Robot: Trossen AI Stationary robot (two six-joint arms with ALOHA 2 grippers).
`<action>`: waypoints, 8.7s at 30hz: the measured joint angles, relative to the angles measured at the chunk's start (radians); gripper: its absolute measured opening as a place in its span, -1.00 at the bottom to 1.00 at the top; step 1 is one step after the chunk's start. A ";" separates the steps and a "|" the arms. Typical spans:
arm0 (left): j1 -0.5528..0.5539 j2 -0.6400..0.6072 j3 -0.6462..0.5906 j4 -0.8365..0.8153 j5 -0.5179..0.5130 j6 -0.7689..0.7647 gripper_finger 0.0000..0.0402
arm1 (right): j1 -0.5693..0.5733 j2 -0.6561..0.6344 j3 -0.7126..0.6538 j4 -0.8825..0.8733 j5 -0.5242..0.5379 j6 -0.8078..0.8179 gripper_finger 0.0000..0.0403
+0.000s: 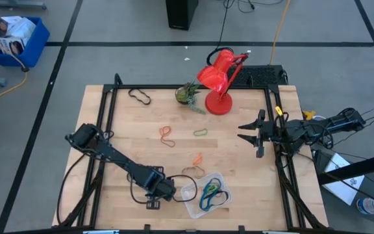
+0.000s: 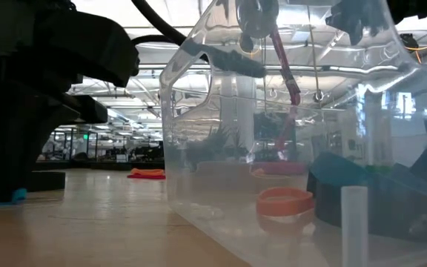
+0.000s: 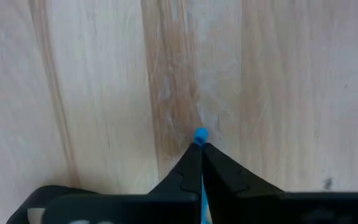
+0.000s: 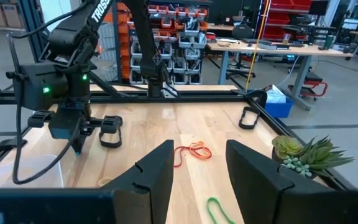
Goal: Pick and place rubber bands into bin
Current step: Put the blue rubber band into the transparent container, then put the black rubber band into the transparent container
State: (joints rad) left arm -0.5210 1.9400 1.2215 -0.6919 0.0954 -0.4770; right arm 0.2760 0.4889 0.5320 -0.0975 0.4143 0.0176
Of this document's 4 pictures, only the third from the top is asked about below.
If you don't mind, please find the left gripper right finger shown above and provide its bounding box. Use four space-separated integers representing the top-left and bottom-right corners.
201 142 284 224

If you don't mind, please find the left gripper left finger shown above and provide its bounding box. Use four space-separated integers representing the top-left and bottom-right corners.
149 142 203 196

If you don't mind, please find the blue rubber band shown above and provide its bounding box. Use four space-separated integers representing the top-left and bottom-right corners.
193 126 210 224

